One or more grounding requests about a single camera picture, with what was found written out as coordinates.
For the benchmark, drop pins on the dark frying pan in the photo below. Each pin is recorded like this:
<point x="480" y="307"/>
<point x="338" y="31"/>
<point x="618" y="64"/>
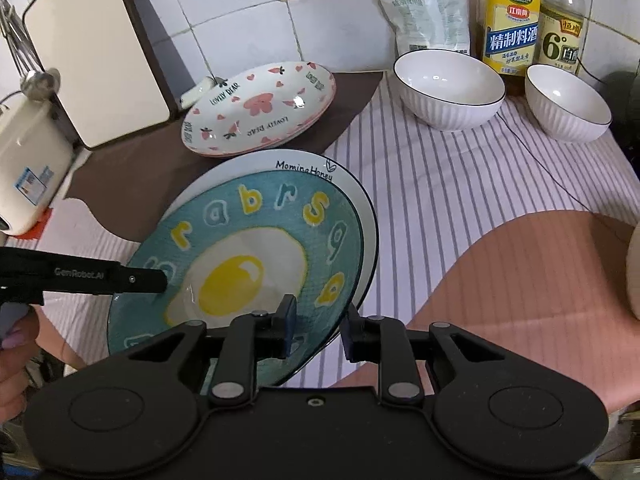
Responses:
<point x="627" y="115"/>

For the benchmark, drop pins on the small white ribbed bowl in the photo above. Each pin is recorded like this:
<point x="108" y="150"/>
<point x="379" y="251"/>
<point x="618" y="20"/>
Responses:
<point x="567" y="100"/>

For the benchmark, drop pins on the dark brown mat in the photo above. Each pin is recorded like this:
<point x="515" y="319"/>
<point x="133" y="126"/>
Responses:
<point x="130" y="175"/>

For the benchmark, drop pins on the clear white vinegar bottle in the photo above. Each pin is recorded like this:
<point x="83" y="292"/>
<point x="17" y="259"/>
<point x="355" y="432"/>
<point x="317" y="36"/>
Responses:
<point x="562" y="35"/>

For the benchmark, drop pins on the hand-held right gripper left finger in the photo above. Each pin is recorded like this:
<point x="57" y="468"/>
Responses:
<point x="287" y="322"/>

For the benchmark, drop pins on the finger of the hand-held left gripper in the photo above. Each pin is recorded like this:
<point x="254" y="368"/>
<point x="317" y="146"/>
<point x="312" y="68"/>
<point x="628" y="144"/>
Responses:
<point x="147" y="280"/>

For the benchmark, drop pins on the white plate with black rim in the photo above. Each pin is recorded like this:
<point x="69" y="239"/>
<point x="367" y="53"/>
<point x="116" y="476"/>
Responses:
<point x="305" y="165"/>

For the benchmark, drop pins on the clear plastic water bottles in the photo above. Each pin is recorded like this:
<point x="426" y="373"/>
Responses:
<point x="430" y="15"/>

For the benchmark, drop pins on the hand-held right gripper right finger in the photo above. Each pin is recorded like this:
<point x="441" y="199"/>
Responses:
<point x="351" y="335"/>

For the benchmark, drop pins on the purple striped tablecloth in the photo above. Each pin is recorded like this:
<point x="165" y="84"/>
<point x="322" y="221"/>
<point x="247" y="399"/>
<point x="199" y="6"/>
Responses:
<point x="440" y="175"/>

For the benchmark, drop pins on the person's left hand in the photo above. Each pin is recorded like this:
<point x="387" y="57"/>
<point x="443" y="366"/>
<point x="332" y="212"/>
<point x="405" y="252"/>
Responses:
<point x="45" y="355"/>

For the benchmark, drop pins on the blue fried egg plate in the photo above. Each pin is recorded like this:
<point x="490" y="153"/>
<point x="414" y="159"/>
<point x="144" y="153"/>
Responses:
<point x="250" y="240"/>

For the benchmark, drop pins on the salmon pink mat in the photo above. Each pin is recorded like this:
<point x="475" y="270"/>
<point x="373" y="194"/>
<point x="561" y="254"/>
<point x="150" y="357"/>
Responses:
<point x="525" y="300"/>

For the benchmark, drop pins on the yellow label cooking wine bottle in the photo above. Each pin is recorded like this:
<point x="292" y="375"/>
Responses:
<point x="510" y="35"/>

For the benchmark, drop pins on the metal ladle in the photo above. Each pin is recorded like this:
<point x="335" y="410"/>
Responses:
<point x="40" y="82"/>

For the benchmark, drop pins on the large white ribbed bowl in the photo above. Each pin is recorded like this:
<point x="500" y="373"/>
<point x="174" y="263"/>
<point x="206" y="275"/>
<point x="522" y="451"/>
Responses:
<point x="447" y="85"/>

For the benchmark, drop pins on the pink bunny print plate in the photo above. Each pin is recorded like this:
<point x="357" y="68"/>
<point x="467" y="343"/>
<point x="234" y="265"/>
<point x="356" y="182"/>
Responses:
<point x="260" y="105"/>

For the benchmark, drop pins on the white small kitchen appliance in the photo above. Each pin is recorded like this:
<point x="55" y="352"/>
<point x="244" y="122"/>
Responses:
<point x="27" y="160"/>

